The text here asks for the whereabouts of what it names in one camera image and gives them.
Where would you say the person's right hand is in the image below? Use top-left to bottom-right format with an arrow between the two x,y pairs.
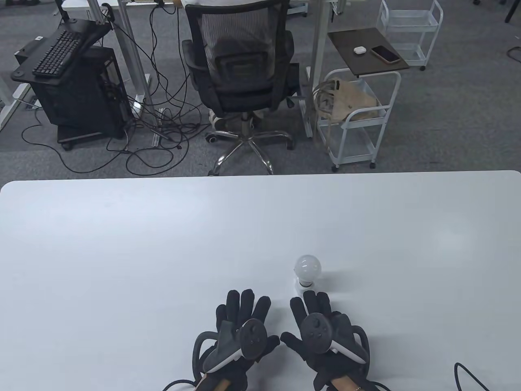
280,290 -> 371,391

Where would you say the person's left hand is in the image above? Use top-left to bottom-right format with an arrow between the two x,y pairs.
192,289 -> 281,391

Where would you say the white light socket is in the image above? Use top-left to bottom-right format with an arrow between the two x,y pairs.
295,279 -> 317,299

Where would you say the white light bulb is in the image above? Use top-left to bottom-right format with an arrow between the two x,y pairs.
294,255 -> 322,286

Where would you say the person's right forearm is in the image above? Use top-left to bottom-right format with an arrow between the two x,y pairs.
331,377 -> 368,391

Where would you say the right grey and white controller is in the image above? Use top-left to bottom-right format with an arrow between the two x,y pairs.
299,312 -> 371,367

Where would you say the grey and white controller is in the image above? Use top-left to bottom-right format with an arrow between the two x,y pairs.
192,319 -> 269,379
299,312 -> 371,367

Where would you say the left grey and white controller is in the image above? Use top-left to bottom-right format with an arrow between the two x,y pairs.
192,319 -> 269,379

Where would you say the beige bag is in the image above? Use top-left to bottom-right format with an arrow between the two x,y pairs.
313,78 -> 385,125

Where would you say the black mesh office chair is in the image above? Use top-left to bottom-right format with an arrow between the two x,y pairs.
181,0 -> 302,176

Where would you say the black wheeled tower stand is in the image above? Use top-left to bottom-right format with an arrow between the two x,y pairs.
57,125 -> 131,152

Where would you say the white standing desk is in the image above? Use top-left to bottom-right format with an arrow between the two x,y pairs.
61,0 -> 341,140

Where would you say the smartphone with tan case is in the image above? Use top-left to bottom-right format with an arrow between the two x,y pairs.
371,45 -> 401,64

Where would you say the black computer tower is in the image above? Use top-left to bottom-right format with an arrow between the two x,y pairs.
28,45 -> 133,141

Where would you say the white cart with wooden top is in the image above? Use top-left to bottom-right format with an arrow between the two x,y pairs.
317,28 -> 411,173

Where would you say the white desk leg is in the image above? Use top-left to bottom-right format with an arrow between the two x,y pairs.
0,75 -> 33,132

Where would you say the black keyboard tray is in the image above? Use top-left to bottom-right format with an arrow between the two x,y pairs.
10,18 -> 113,84

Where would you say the black keyboard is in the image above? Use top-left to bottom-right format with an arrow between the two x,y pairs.
32,29 -> 84,79

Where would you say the black cable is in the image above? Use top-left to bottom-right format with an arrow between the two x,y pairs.
453,362 -> 494,391

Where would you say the tangle of black floor cables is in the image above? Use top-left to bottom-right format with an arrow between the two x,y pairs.
20,0 -> 205,176

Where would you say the empty white wire cart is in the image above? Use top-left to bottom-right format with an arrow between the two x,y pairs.
375,0 -> 444,72

